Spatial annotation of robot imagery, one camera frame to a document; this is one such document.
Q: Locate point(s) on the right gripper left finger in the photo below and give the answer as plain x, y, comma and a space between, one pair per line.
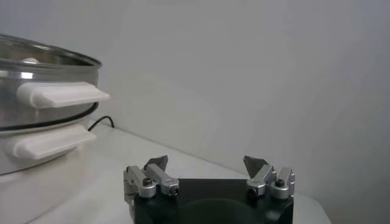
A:
156, 176

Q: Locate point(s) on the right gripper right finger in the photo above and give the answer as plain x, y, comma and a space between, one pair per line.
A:
264, 174

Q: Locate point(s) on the stainless steel steamer basket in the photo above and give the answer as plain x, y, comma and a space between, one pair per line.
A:
12, 112

